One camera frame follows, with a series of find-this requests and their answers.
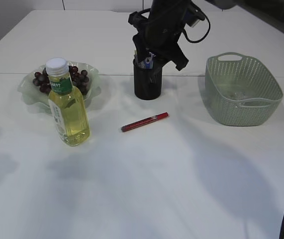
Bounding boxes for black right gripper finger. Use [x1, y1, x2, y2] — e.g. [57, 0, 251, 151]
[154, 42, 189, 71]
[132, 34, 150, 67]

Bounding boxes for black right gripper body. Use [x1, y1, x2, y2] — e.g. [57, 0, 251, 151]
[128, 0, 191, 53]

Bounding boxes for blue safety scissors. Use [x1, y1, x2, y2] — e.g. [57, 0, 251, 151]
[140, 53, 156, 69]

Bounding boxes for purple artificial grape bunch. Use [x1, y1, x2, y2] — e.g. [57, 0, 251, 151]
[32, 66, 90, 96]

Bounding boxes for clear plastic sheet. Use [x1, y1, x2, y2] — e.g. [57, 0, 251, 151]
[221, 87, 254, 101]

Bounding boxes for yellow drink bottle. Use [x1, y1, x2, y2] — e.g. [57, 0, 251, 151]
[45, 57, 90, 146]

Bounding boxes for gold glitter pen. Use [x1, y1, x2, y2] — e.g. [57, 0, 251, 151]
[134, 50, 138, 63]

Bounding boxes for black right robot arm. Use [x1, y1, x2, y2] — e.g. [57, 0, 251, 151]
[128, 0, 284, 71]

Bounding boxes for black mesh pen holder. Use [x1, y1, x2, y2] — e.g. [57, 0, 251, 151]
[133, 58, 163, 100]

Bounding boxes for pale green wavy plate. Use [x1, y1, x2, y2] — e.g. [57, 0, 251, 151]
[17, 61, 100, 113]

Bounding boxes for green woven plastic basket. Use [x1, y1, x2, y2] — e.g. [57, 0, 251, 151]
[202, 52, 284, 127]

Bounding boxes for red marker pen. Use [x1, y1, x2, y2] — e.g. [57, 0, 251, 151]
[121, 112, 169, 132]

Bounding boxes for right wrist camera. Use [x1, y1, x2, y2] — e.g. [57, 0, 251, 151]
[184, 6, 205, 27]

